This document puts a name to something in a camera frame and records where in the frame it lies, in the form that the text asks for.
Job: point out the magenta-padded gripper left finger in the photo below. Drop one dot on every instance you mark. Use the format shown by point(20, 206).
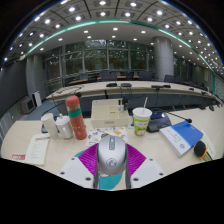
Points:
point(87, 159)

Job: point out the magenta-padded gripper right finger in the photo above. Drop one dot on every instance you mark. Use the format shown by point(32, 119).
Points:
point(137, 160)

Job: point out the silver grey computer mouse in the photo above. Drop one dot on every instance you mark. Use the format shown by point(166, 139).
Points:
point(111, 155)

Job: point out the round teal printed mouse pad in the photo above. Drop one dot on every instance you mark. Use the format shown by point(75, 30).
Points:
point(110, 182)

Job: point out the colourful sticker sheet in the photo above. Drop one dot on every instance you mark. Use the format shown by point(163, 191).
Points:
point(106, 134)

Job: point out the green printed paper cup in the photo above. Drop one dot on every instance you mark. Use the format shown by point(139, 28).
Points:
point(141, 121)

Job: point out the red bottle with green band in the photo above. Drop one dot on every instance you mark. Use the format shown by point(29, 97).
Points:
point(76, 118)

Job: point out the black desk microphone console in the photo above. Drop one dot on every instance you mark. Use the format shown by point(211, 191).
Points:
point(158, 122)

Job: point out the blue and white book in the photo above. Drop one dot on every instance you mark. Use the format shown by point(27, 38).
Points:
point(181, 137)

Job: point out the cream open box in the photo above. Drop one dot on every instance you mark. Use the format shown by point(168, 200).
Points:
point(109, 114)

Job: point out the white paper booklet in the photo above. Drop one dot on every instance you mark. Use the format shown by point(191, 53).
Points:
point(37, 148)

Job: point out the long curved beige desk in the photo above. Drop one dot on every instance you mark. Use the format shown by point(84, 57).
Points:
point(133, 88)

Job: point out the white notebook with dark spine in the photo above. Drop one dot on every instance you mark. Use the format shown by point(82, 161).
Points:
point(209, 144)

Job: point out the dark office chairs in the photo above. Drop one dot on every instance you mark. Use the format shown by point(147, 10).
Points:
point(133, 76)

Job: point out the ceiling lights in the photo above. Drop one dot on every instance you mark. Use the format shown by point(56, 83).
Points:
point(113, 20)

